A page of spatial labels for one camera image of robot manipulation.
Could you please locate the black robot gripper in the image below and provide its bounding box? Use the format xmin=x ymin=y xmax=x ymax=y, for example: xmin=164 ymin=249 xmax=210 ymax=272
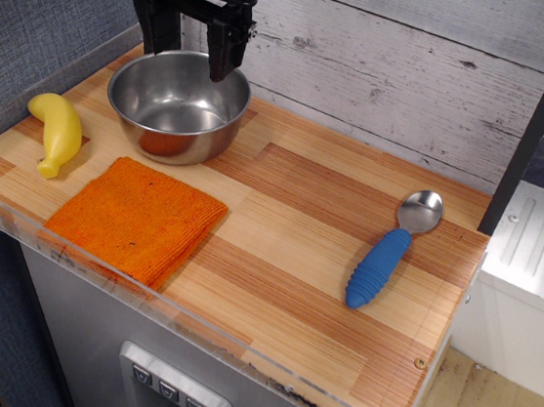
xmin=133 ymin=0 xmax=258 ymax=82

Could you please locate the yellow toy banana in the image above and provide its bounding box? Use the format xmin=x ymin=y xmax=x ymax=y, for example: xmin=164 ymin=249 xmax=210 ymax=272
xmin=27 ymin=93 xmax=83 ymax=179

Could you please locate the stainless steel bowl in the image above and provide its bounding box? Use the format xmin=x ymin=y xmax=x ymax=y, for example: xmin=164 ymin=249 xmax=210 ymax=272
xmin=107 ymin=50 xmax=252 ymax=166

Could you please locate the orange folded cloth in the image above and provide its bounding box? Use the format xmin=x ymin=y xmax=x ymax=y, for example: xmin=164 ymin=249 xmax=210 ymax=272
xmin=44 ymin=157 xmax=229 ymax=290

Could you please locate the clear acrylic table edge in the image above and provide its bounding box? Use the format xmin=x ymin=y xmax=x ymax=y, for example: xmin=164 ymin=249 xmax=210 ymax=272
xmin=0 ymin=201 xmax=354 ymax=407

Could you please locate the silver toy fridge cabinet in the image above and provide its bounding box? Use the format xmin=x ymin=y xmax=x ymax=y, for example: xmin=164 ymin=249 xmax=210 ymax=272
xmin=0 ymin=241 xmax=392 ymax=407

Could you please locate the grey dispenser button panel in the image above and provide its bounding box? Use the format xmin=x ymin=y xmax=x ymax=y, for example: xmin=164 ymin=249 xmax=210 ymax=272
xmin=119 ymin=341 xmax=232 ymax=407

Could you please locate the white ribbed toy sink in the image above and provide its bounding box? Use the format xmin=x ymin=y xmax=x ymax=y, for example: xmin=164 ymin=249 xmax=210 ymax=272
xmin=450 ymin=183 xmax=544 ymax=396

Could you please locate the blue handled metal spoon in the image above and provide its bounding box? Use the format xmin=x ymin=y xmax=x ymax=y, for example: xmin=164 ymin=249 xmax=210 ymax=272
xmin=345 ymin=189 xmax=443 ymax=309

